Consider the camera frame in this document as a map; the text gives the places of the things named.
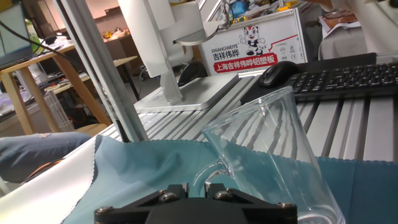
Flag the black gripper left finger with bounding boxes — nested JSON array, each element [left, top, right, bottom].
[[94, 183, 190, 224]]

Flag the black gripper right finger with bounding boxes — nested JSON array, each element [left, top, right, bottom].
[[204, 182, 299, 224]]

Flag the clear glass cup with handle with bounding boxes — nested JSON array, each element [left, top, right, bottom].
[[188, 86, 346, 224]]

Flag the bare person forearm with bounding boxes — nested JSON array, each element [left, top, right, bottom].
[[306, 0, 336, 12]]

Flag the blue green white tablecloth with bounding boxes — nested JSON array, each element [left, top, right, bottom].
[[0, 135, 398, 224]]

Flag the person leg in jeans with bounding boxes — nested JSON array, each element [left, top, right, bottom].
[[0, 132, 93, 184]]

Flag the black computer mouse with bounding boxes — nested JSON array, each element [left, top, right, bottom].
[[259, 60, 302, 88]]

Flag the black round object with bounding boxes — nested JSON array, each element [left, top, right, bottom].
[[177, 61, 208, 87]]

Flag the wooden leg table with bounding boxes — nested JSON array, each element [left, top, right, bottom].
[[0, 43, 139, 136]]

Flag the black computer keyboard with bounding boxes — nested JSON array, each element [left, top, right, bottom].
[[285, 62, 398, 103]]

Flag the white tiger printed panel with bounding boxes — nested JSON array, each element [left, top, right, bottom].
[[198, 7, 308, 77]]

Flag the open printed magazine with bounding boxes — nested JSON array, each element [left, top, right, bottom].
[[318, 10, 362, 39]]

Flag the open laptop computer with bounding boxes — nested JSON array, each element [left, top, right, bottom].
[[0, 1, 34, 70]]

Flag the person white shirt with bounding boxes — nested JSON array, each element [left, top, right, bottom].
[[329, 0, 398, 63]]

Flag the orange black cable loop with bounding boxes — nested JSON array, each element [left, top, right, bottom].
[[21, 157, 65, 185]]

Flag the aluminium frame beam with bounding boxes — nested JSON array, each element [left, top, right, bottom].
[[52, 0, 149, 143]]

